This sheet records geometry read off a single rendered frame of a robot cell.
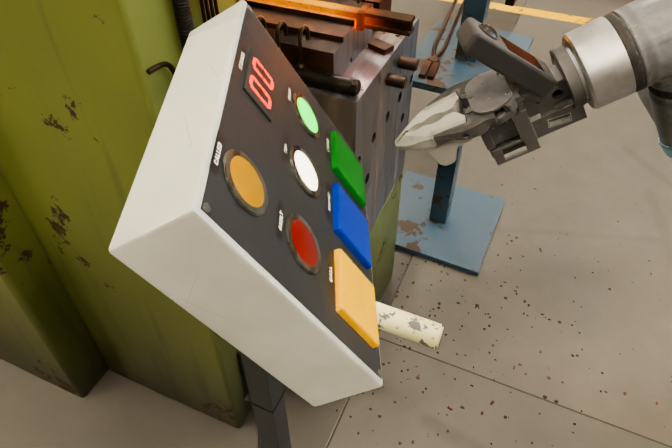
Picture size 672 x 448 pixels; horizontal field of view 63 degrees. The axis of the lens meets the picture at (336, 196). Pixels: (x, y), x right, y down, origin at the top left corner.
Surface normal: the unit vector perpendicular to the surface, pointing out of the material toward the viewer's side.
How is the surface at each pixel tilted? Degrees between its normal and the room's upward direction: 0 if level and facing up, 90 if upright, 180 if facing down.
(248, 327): 90
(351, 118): 90
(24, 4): 90
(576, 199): 0
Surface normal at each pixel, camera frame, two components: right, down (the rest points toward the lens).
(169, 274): 0.03, 0.68
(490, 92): -0.51, -0.62
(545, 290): 0.00, -0.73
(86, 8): -0.40, 0.62
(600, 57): -0.34, 0.03
